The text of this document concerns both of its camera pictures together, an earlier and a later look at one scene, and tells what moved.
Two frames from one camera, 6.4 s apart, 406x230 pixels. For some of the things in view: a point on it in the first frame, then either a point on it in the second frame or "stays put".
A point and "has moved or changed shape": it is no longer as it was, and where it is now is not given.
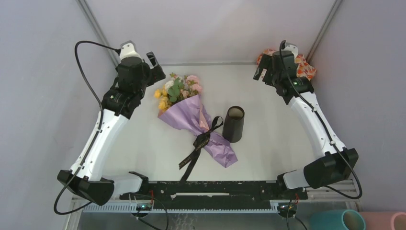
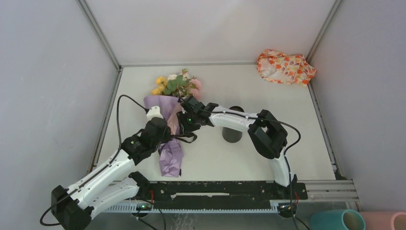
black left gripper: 155,74 to 167,136
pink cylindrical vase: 384,220 stays put
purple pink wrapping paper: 189,114 to 171,149
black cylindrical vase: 233,124 stays put
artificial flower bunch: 177,88 has moved or changed shape
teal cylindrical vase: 340,219 stays put
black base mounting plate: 214,192 stays put
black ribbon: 198,144 to 187,142
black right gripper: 266,79 to 185,127
